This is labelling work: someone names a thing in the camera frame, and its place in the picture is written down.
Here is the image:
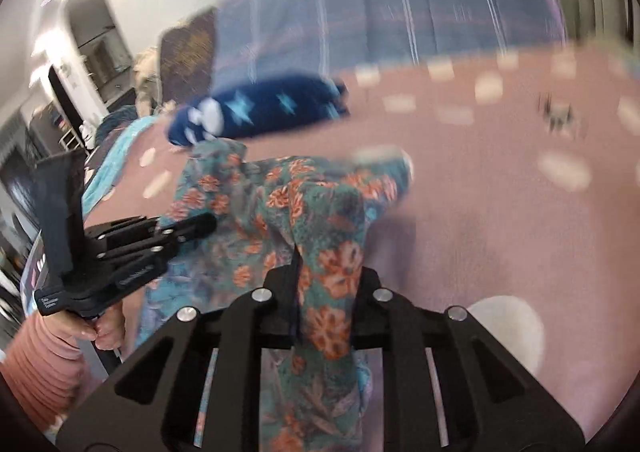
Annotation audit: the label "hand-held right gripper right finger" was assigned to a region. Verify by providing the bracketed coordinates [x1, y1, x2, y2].
[350, 267, 586, 452]

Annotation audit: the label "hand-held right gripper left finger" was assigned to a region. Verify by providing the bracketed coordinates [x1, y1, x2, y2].
[55, 252, 301, 452]

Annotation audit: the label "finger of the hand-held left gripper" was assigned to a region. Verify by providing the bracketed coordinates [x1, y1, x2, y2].
[97, 212, 218, 265]
[84, 215, 166, 247]

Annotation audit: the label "teal floral shirt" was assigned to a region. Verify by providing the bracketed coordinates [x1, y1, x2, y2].
[135, 139, 416, 452]

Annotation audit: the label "person's left forearm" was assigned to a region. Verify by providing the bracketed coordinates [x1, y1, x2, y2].
[0, 312, 101, 428]

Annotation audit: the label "beige clothes pile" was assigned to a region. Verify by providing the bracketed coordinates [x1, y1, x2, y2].
[132, 49, 163, 117]

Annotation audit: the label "person's left hand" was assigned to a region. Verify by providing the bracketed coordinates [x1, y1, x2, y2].
[60, 302, 126, 353]

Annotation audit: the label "teal blanket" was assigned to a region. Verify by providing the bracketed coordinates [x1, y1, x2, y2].
[80, 117, 151, 217]

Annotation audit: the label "dark printed blanket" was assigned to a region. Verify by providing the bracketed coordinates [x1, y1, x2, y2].
[95, 104, 138, 143]

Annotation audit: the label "navy star plush blanket roll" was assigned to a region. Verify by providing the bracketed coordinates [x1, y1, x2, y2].
[165, 74, 351, 147]

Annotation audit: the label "dark tree print pillow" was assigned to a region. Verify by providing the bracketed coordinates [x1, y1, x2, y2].
[159, 6, 218, 105]

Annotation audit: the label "blue plaid sheet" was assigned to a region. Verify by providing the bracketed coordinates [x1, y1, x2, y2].
[210, 0, 568, 87]

